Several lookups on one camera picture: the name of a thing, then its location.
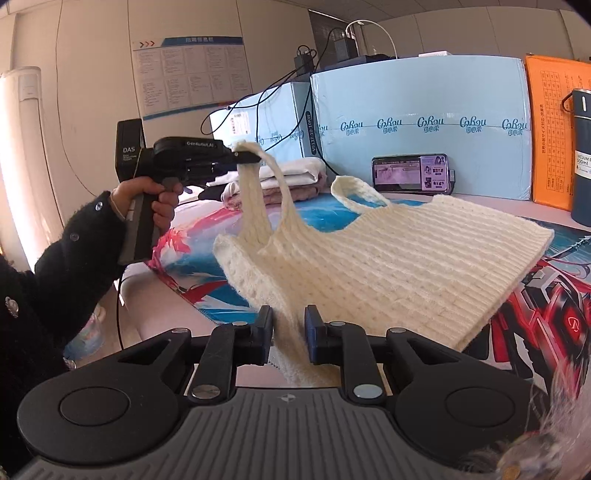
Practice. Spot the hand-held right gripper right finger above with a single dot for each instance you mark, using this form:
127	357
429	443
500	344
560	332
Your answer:
312	330

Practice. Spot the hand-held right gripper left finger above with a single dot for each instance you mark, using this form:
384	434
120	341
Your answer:
266	330

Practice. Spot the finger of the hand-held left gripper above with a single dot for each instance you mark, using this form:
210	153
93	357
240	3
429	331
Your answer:
247	157

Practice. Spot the white knit vest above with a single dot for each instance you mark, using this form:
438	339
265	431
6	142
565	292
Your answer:
378	277

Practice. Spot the person's left forearm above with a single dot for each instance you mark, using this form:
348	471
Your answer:
78	258

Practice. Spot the person's left hand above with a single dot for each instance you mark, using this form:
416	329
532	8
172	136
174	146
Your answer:
164	203

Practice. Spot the dark cloth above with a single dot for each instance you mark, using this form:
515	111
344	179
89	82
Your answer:
213	191

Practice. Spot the small light blue carton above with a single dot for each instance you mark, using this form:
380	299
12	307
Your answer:
272	115

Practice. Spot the white folded cloth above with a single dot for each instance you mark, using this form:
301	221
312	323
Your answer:
295	170

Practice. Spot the pink folded cloth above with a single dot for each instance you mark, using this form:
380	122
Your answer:
304	196

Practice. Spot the white standing air conditioner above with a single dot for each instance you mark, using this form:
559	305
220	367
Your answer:
27	161

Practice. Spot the black power adapter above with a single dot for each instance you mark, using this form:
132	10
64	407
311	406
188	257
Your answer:
346	50
305	60

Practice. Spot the dark blue flat box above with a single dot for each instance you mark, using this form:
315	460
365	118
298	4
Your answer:
360	62

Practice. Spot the light blue plastic bag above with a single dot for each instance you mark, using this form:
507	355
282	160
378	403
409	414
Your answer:
85	334

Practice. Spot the smartphone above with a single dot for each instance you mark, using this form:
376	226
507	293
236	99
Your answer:
411	173

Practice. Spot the large light blue carton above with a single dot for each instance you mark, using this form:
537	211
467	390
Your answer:
415	101

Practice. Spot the black phone charging plug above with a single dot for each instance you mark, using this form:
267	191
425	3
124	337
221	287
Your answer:
452	176

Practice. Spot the printed desk mat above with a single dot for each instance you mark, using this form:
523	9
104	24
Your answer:
545	300

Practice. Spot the orange carton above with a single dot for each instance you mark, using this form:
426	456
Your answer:
549	138

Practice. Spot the dark blue vacuum bottle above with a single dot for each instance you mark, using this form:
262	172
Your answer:
581	175

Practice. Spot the wall poster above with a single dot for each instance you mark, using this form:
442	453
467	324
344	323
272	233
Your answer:
194	78

